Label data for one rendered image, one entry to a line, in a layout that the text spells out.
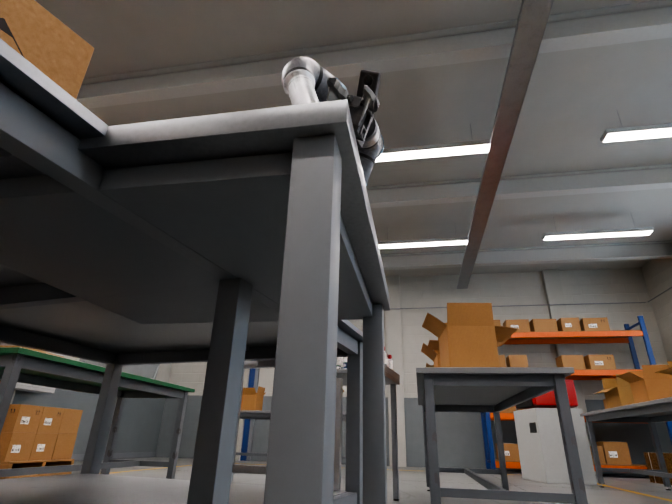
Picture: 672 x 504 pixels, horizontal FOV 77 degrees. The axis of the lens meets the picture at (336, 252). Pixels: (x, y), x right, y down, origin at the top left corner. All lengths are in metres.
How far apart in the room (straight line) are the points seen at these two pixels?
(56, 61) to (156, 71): 3.90
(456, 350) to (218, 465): 1.79
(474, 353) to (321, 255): 2.09
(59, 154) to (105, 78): 4.47
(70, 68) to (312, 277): 0.68
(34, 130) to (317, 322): 0.47
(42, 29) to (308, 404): 0.83
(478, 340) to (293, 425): 2.15
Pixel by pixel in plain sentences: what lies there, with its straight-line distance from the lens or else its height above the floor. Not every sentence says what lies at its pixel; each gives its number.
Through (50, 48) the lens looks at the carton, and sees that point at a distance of 1.01.
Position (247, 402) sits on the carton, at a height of 0.91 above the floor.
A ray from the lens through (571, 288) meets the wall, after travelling 9.75.
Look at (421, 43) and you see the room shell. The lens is 4.26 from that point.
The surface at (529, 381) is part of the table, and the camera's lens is 2.56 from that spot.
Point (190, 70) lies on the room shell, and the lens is 4.75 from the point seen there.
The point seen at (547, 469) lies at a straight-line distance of 6.26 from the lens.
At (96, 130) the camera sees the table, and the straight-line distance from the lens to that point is 0.74.
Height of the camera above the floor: 0.40
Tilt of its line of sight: 24 degrees up
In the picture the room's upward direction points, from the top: 2 degrees clockwise
